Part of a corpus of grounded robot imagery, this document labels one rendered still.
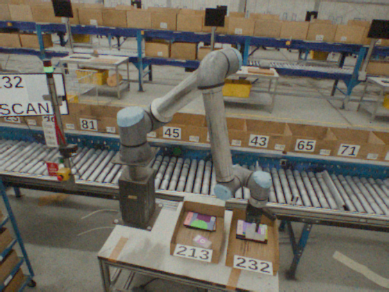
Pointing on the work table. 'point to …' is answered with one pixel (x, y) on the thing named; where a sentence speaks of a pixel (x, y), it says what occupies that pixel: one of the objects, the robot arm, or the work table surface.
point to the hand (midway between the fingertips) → (255, 231)
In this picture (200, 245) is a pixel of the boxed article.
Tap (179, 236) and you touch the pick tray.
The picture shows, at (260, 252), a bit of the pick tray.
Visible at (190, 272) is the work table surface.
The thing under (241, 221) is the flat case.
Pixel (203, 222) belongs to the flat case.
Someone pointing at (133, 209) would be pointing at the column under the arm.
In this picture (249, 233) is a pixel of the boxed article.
